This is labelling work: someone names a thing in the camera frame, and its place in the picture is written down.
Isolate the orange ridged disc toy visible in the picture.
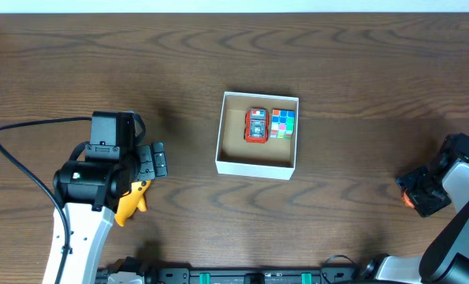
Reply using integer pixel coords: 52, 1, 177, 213
401, 191, 415, 209

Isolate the red toy car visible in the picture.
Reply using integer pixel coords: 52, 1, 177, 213
244, 107, 269, 144

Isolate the colourful puzzle cube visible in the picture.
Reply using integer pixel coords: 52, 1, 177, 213
270, 109, 296, 140

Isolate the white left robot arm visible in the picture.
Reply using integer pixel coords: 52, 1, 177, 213
43, 141, 168, 283

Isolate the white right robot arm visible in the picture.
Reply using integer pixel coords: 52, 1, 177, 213
361, 160, 469, 284

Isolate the white cardboard box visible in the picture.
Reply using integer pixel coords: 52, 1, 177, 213
215, 92, 300, 180

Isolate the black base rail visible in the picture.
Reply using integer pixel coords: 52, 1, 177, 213
95, 254, 369, 284

